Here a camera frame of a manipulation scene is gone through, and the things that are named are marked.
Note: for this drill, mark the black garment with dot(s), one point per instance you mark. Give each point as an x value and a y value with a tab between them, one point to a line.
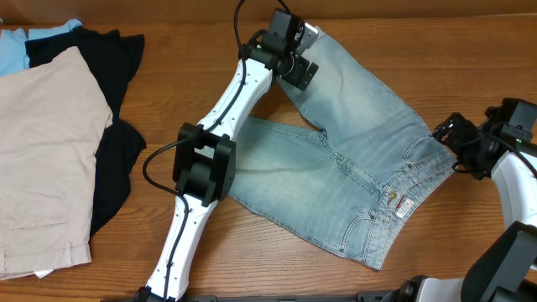
114	60

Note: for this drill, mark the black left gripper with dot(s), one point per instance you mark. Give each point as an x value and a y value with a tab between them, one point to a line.
303	75

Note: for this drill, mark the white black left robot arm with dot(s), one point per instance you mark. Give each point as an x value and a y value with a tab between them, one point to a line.
205	153

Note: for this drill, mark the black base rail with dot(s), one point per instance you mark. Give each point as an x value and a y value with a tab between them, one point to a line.
368	296

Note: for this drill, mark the light blue shirt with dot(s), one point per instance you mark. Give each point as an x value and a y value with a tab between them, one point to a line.
13	50

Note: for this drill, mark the beige shorts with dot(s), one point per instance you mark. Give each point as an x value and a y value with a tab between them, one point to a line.
52	120

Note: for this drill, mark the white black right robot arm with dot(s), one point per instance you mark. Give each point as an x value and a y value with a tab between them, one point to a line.
499	274

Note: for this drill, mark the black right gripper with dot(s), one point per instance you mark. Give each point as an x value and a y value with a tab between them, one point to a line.
463	130

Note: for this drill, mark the light blue denim shorts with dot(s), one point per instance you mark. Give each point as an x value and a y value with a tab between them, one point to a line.
350	181

